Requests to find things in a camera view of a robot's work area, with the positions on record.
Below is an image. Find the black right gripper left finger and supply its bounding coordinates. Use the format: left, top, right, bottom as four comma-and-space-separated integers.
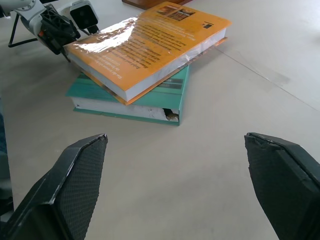
0, 133, 109, 240

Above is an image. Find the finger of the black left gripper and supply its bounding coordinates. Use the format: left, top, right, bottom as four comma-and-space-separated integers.
86, 24, 99, 36
60, 48, 72, 63

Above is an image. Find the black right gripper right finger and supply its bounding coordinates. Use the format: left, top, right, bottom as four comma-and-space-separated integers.
243, 132, 320, 240

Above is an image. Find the orange softcover book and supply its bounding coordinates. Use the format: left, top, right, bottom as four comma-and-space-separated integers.
62, 1, 233, 106

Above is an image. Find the teal hardcover book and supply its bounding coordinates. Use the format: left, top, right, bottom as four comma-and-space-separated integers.
65, 65, 191, 127

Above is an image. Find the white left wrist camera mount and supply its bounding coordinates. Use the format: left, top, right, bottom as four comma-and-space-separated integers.
59, 0, 100, 36

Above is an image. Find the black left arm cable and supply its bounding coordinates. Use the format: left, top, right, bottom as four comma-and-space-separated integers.
7, 12, 39, 49

